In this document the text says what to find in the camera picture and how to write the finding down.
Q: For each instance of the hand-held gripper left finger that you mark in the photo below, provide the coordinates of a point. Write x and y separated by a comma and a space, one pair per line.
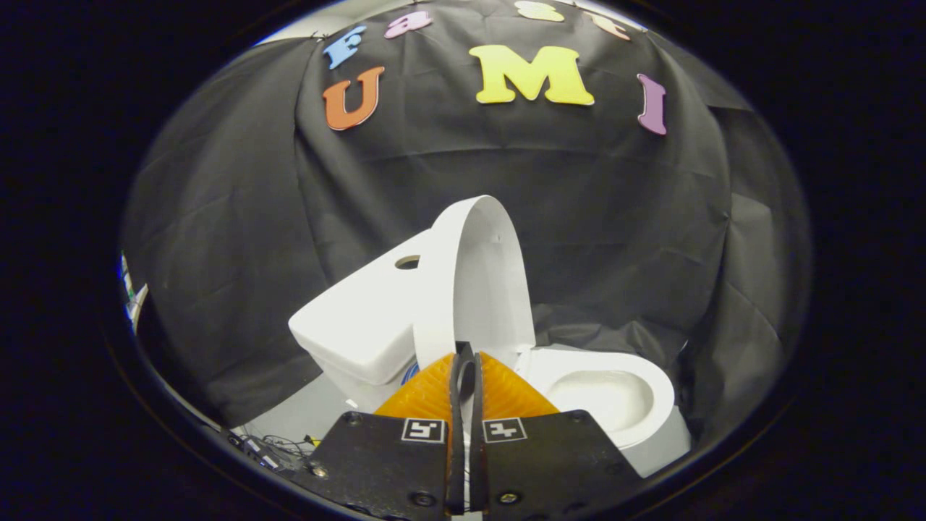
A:
456, 434

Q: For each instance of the white toilet seat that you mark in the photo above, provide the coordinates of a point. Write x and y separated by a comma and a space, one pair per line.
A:
651, 383

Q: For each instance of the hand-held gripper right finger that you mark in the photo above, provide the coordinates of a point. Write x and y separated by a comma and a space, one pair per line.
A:
477, 434

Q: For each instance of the white toilet bowl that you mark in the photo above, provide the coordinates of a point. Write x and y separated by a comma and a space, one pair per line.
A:
662, 445

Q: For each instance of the black backdrop cloth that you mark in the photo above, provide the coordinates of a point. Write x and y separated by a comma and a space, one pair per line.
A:
289, 217

